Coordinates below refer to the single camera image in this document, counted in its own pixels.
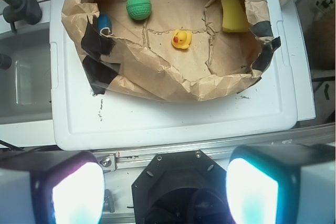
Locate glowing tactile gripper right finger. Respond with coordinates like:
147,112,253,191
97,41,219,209
226,144,335,223

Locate aluminium extrusion rail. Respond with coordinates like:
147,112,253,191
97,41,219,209
92,123,336,174

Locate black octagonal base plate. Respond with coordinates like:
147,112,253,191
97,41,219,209
132,150,234,223

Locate yellow rubber duck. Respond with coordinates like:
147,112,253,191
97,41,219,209
171,29,192,49

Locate black clamp knob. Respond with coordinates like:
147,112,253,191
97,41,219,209
3,0,43,25

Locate brown paper bag tray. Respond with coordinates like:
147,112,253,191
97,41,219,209
61,0,281,102

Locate clear plastic container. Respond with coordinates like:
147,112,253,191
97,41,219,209
14,59,51,105

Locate blue rectangular block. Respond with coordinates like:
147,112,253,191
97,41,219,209
98,14,112,36

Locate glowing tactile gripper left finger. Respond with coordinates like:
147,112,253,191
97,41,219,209
1,151,105,223

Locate green dimpled ball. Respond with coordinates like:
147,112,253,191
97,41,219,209
126,0,152,20

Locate yellow sponge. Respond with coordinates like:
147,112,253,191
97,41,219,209
221,0,250,33

